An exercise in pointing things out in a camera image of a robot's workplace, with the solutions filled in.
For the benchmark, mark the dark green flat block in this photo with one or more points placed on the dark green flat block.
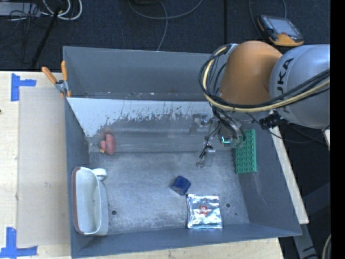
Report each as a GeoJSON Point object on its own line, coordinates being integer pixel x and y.
{"type": "Point", "coordinates": [246, 155]}

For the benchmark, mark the black cylinder on white bracket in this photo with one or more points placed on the black cylinder on white bracket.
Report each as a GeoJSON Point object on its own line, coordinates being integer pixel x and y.
{"type": "Point", "coordinates": [269, 121]}

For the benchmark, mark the pale flat board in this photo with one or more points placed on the pale flat board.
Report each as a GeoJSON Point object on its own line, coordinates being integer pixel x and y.
{"type": "Point", "coordinates": [40, 158]}

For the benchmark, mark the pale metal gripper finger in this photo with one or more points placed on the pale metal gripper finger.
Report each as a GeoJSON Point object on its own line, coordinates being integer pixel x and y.
{"type": "Point", "coordinates": [201, 155]}
{"type": "Point", "coordinates": [210, 157]}

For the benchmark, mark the grey metal bin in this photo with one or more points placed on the grey metal bin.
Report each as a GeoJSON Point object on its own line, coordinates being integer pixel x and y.
{"type": "Point", "coordinates": [151, 177]}

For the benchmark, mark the small blue block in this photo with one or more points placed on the small blue block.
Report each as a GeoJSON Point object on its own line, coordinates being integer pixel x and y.
{"type": "Point", "coordinates": [180, 184]}

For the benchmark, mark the white dish with red rim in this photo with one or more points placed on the white dish with red rim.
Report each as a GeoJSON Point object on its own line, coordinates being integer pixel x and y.
{"type": "Point", "coordinates": [87, 201]}

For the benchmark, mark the silver foil packet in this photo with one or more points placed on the silver foil packet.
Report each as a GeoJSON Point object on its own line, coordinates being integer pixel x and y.
{"type": "Point", "coordinates": [204, 211]}

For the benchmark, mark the red and orange toy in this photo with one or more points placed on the red and orange toy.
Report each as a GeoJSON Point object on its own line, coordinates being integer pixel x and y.
{"type": "Point", "coordinates": [109, 144]}

